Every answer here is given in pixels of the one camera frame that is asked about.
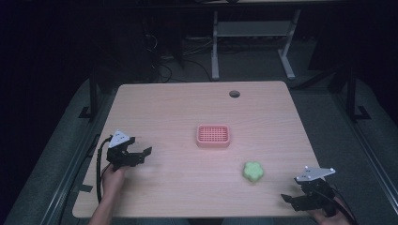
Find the green flower-shaped soap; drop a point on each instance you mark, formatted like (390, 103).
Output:
(253, 171)

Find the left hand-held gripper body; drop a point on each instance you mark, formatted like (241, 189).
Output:
(119, 155)

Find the black metal stand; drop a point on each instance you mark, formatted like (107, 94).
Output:
(352, 93)
(93, 93)

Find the white metal desk frame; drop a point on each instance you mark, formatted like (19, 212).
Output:
(252, 28)

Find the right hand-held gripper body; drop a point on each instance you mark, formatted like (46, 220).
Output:
(316, 192)

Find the person's right hand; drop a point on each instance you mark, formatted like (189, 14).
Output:
(324, 218)

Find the person's left hand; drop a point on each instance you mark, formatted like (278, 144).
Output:
(112, 181)

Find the grey metal rail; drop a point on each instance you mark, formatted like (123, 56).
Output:
(67, 168)
(372, 156)

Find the black tape strip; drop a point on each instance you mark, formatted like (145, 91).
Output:
(85, 188)

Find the pink soap dish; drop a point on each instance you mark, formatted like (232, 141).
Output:
(213, 136)

